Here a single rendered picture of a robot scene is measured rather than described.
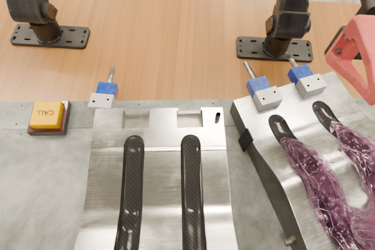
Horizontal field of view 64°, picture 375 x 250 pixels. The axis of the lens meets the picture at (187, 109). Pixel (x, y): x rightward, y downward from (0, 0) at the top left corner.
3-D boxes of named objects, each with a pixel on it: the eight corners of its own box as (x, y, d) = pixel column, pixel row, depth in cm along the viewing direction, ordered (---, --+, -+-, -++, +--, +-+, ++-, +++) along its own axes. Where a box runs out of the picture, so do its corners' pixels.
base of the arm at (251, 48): (325, 43, 73) (321, 21, 76) (241, 38, 73) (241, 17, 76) (312, 63, 80) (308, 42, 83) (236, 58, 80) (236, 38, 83)
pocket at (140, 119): (126, 116, 65) (123, 107, 62) (150, 115, 65) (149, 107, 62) (124, 135, 63) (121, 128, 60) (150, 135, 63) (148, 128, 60)
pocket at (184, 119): (176, 115, 65) (176, 107, 62) (201, 115, 65) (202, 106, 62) (176, 134, 63) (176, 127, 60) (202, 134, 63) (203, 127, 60)
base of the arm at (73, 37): (76, 28, 73) (82, 7, 76) (-6, 23, 73) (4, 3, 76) (85, 49, 80) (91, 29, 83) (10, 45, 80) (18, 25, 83)
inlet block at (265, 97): (234, 71, 74) (238, 57, 69) (252, 66, 75) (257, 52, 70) (256, 116, 68) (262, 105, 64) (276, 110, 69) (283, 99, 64)
